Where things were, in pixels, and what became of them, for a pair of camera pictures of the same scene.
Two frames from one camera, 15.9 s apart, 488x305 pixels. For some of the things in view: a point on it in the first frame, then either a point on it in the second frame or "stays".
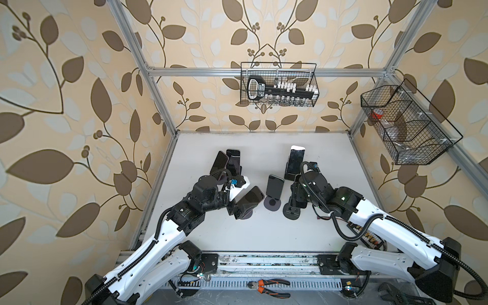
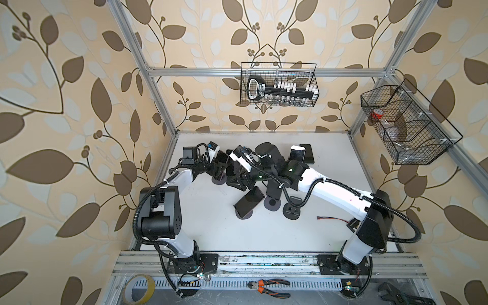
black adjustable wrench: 401,298 stays
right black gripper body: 301,194 -> 250,177
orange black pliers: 260,286 stays
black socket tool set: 283,91 stays
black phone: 296,157 stays
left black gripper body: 231,208 -> 211,169
